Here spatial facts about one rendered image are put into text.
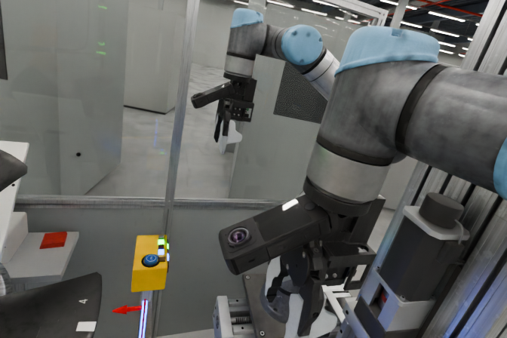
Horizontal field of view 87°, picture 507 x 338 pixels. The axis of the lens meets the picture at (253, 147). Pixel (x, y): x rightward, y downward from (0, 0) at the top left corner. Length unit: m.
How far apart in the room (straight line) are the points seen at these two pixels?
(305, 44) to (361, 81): 0.34
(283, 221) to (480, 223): 0.40
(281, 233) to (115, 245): 1.30
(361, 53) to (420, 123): 0.07
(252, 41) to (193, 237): 1.10
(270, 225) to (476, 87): 0.20
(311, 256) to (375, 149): 0.13
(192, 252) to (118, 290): 0.42
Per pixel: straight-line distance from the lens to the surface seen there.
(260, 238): 0.28
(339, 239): 0.33
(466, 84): 0.23
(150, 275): 0.97
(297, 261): 0.32
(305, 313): 0.33
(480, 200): 0.61
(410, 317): 0.68
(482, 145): 0.21
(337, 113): 0.25
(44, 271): 1.30
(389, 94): 0.23
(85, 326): 0.73
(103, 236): 1.50
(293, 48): 0.57
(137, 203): 1.38
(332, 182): 0.26
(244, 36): 0.69
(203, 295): 1.84
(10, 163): 0.73
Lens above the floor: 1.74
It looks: 19 degrees down
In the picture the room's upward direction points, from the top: 13 degrees clockwise
